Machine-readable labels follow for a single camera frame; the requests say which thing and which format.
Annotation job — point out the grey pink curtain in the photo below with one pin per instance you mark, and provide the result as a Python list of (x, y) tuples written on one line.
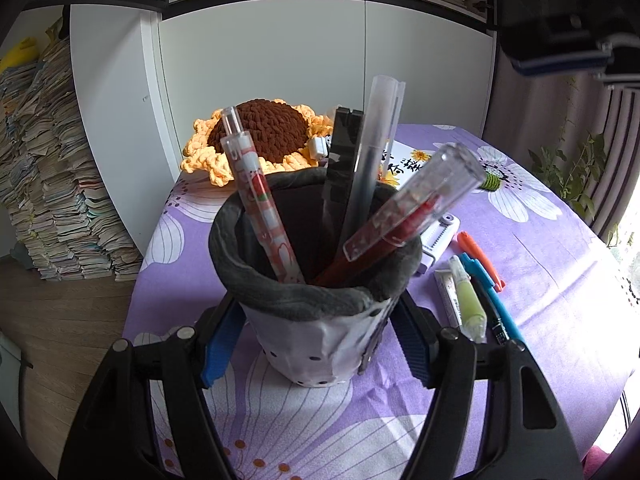
[(515, 110)]

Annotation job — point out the crochet sunflower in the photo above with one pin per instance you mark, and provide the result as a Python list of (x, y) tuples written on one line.
[(270, 125)]

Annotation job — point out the white lilac correction tape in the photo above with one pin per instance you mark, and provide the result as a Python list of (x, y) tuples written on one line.
[(436, 240)]

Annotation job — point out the orange pen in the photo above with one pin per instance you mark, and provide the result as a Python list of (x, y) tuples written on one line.
[(480, 260)]

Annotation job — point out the clear black gel pen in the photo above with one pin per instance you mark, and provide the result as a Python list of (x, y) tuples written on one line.
[(372, 160)]

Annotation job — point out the pink strawberry print pen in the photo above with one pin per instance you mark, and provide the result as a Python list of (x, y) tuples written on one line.
[(255, 190)]

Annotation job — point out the white labelled tube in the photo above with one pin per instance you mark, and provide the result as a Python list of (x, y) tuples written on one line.
[(447, 295)]

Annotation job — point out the white bookshelf cabinet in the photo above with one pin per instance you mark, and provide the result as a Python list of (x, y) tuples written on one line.
[(275, 60)]

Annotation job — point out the white sunflower greeting card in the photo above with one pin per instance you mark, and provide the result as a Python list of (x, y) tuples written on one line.
[(410, 160)]

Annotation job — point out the yellow soft toy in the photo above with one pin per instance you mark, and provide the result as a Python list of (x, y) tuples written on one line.
[(20, 55)]

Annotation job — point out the blue pen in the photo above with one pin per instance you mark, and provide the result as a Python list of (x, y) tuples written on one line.
[(492, 295)]

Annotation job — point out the purple floral tablecloth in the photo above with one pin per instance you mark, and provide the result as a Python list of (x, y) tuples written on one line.
[(525, 240)]

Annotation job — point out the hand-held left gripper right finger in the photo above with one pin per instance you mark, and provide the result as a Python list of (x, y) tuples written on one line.
[(412, 355)]

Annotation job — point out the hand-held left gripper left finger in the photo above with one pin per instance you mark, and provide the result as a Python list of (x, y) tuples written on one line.
[(220, 355)]

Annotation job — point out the tall pile of paper booklets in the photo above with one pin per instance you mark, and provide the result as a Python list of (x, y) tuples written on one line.
[(60, 185)]

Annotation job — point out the grey dotted felt pen holder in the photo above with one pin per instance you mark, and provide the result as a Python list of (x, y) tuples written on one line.
[(310, 345)]

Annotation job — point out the green highlighter pen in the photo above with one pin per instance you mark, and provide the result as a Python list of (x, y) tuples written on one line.
[(472, 310)]

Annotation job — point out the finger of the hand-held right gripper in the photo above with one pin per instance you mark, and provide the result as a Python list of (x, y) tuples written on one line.
[(560, 64)]

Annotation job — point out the green climbing plant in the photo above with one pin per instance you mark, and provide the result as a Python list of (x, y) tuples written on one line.
[(575, 170)]

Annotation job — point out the red pen with clear cap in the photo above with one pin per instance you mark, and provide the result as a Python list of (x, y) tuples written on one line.
[(425, 195)]

